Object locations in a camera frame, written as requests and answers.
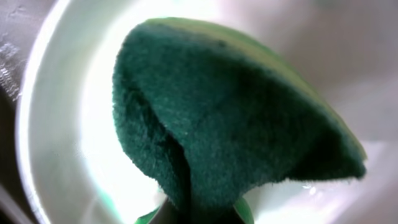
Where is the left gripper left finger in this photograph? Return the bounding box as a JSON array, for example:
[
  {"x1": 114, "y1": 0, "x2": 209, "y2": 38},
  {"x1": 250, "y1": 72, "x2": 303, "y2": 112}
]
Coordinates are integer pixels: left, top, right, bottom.
[{"x1": 134, "y1": 199, "x2": 174, "y2": 224}]

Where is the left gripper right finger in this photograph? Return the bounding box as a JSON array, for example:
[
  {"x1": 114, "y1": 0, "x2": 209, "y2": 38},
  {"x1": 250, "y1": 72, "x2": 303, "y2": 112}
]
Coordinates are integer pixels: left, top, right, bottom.
[{"x1": 234, "y1": 197, "x2": 254, "y2": 224}]

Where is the green scrub sponge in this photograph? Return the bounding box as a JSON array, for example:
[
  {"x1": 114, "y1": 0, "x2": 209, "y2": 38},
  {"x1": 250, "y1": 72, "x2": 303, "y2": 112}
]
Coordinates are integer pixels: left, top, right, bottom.
[{"x1": 113, "y1": 18, "x2": 366, "y2": 223}]

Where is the dark brown serving tray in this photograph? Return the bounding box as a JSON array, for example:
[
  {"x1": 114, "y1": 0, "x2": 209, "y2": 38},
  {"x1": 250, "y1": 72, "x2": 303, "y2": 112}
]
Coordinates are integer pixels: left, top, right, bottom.
[{"x1": 1, "y1": 0, "x2": 56, "y2": 223}]

